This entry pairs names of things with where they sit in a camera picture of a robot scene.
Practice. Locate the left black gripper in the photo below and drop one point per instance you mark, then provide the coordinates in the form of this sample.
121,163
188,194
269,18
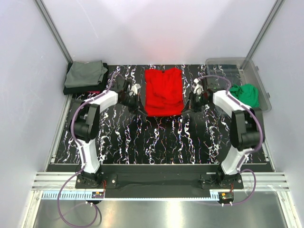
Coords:
137,106

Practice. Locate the red t shirt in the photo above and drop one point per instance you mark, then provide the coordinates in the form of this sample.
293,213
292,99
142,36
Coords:
164,92

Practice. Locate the aluminium corner post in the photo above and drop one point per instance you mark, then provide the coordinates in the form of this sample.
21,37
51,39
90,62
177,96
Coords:
265,27
53,30

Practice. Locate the right aluminium corner post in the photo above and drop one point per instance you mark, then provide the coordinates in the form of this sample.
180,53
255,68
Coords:
265,27

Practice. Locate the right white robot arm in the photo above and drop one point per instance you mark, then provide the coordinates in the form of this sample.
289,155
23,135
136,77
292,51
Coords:
246,130

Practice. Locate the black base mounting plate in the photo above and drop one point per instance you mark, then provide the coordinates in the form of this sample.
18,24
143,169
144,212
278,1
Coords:
142,181

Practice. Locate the left aluminium corner post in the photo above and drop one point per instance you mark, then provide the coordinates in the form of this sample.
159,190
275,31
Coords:
53,30

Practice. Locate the aluminium frame rail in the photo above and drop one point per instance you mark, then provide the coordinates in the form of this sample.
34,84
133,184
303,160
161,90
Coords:
265,181

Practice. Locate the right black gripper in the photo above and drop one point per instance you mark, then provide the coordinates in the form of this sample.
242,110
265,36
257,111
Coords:
190,105

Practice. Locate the clear plastic bin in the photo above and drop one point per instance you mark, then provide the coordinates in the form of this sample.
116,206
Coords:
240,71

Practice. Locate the folded pink t shirt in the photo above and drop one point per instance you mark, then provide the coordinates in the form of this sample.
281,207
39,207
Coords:
94,92

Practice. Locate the folded grey t shirt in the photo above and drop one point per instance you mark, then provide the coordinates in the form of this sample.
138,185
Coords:
85,74

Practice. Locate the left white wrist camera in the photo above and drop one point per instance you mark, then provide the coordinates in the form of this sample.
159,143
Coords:
134,89

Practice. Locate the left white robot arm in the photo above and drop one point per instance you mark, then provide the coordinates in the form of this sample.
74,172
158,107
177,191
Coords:
84,125

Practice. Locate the white slotted cable duct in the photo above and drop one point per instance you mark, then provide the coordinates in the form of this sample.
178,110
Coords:
91,195

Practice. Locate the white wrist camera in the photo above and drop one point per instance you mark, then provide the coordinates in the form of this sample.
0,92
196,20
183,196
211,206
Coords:
134,89
197,86

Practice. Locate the folded black t shirt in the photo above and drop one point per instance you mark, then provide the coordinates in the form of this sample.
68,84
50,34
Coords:
100,87

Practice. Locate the green t shirt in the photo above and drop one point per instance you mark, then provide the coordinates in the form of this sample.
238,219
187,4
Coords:
247,94

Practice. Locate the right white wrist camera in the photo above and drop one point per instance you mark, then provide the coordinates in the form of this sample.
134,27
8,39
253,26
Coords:
197,86

